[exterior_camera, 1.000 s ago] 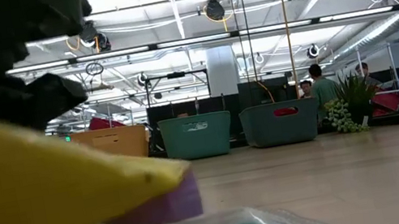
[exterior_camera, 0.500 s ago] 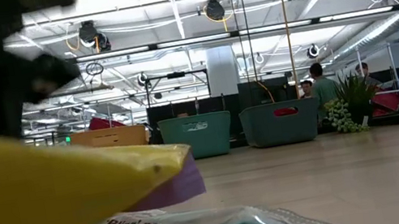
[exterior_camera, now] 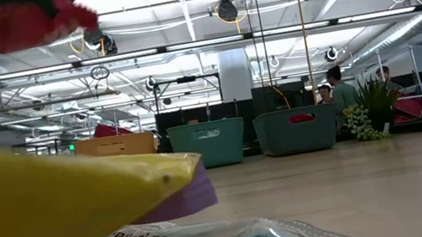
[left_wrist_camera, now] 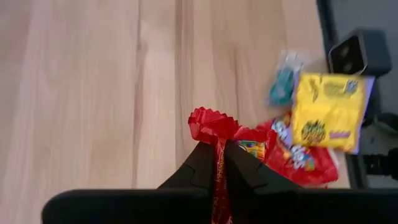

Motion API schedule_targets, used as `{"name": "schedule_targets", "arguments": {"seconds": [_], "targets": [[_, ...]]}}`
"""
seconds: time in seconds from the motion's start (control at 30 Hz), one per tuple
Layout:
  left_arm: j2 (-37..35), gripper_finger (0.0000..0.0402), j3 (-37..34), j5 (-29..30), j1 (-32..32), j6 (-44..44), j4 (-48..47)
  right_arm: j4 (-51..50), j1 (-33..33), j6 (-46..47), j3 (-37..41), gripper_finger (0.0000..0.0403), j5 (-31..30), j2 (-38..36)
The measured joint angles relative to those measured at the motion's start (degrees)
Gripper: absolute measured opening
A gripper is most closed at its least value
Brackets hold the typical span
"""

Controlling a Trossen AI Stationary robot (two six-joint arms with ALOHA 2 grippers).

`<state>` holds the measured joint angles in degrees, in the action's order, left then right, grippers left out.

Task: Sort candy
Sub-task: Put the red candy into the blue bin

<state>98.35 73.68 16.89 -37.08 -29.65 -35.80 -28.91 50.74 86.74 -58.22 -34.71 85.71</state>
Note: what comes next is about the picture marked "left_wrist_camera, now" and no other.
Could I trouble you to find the yellow candy bag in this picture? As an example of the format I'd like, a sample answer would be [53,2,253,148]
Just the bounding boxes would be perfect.
[290,72,376,155]

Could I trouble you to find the black table-level camera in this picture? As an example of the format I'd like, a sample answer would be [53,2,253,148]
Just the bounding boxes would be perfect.
[328,28,392,78]

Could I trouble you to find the red Skittles bag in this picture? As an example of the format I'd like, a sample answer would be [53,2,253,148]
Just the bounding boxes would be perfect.
[257,116,340,189]
[188,106,274,224]

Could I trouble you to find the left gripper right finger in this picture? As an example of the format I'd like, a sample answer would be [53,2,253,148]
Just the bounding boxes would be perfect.
[224,141,398,224]

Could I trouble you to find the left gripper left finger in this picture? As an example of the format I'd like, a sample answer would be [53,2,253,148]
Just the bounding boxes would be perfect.
[42,141,218,224]

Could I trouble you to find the clear wrapper teal candy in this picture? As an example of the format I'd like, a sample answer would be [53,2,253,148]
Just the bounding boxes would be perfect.
[267,51,305,107]

